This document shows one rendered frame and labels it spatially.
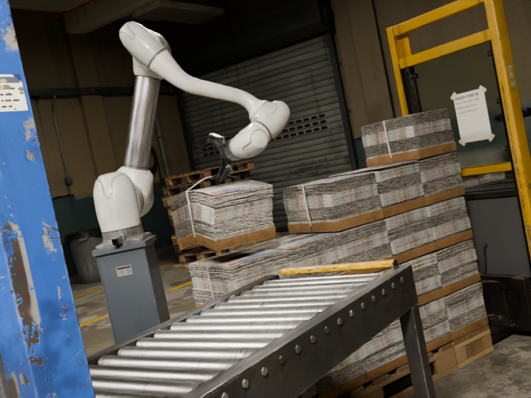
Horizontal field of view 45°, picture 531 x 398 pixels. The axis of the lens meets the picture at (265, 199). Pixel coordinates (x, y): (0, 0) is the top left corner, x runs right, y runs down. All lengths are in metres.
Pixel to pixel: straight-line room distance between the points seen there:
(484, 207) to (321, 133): 6.62
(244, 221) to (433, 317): 1.16
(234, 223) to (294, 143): 8.10
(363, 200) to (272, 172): 8.00
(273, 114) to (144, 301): 0.86
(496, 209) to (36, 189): 3.32
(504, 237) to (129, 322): 2.25
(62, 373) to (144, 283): 1.69
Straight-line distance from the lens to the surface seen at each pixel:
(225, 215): 2.50
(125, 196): 2.44
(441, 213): 3.31
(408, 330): 2.02
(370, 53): 9.85
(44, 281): 0.74
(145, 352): 1.64
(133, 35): 2.51
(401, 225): 3.10
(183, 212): 2.71
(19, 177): 0.73
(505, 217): 3.83
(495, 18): 3.55
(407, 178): 3.15
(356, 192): 2.92
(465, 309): 3.44
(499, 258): 3.93
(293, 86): 10.53
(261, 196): 2.58
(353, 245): 2.89
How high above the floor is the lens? 1.19
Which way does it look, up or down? 3 degrees down
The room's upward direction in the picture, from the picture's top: 11 degrees counter-clockwise
